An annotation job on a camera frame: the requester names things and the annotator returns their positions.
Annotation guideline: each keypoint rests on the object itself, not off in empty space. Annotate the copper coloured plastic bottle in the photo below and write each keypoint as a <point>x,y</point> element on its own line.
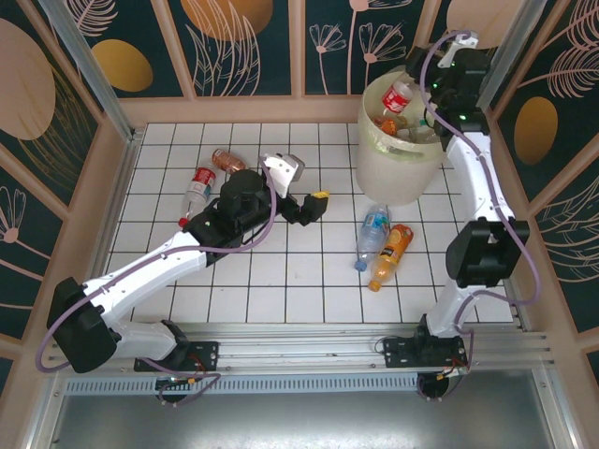
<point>228,161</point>

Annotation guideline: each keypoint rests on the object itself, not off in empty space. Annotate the red white label bottle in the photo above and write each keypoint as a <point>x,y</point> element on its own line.
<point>202,182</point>

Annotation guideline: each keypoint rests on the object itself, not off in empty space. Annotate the light blue label water bottle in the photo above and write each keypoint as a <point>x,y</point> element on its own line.
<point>372,229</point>

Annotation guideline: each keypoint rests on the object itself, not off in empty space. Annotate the orange label brown-cap bottle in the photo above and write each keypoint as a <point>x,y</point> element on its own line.
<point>386,125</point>

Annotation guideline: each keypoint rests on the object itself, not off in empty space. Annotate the cream plastic waste bin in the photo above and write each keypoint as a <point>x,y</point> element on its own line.
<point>398,182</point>

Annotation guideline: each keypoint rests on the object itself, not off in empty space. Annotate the orange juice bottle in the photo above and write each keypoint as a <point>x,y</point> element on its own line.
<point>390,255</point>

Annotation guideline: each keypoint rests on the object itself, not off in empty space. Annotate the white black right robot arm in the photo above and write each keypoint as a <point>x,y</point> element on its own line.
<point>472,173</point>

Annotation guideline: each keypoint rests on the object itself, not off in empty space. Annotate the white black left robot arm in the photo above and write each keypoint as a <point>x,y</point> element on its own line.
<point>140,276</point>

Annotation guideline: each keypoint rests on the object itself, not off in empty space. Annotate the translucent yellow bin liner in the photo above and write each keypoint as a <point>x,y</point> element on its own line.
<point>372,140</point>

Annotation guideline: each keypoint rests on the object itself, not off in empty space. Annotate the grey metal sheet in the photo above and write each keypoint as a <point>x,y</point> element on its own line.
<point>304,421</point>

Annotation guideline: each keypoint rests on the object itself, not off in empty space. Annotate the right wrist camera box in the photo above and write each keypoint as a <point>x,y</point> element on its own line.
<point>463,42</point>

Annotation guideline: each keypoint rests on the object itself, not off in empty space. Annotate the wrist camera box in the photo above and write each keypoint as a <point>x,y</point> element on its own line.
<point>283,168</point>
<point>463,42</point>

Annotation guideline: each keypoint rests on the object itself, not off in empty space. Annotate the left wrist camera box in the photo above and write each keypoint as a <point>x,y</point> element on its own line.
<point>283,168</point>

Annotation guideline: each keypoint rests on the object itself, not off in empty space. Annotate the aluminium frame post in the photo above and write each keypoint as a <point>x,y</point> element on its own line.
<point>507,42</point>
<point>95,75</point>

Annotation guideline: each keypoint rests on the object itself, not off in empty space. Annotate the aluminium side rail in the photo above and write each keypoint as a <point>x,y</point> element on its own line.
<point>521,318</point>
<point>122,178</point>

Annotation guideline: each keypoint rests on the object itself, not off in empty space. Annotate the aluminium mounting rail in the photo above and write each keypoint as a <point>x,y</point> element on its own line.
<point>304,348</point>

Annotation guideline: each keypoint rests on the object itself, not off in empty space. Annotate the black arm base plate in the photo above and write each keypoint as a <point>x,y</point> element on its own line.
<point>398,353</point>
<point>206,355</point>

